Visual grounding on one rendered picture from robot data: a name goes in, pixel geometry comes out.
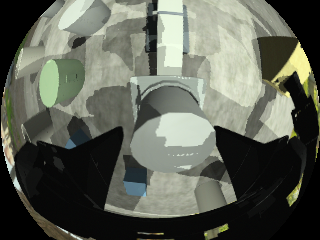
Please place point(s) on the light blue block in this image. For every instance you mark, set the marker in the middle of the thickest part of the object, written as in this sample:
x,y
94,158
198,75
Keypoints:
x,y
135,181
76,139

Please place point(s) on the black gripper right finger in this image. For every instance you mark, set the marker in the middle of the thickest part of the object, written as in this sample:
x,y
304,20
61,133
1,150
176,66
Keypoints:
x,y
245,159

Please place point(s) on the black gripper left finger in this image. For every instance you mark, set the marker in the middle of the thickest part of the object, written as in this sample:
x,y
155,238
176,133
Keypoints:
x,y
90,165

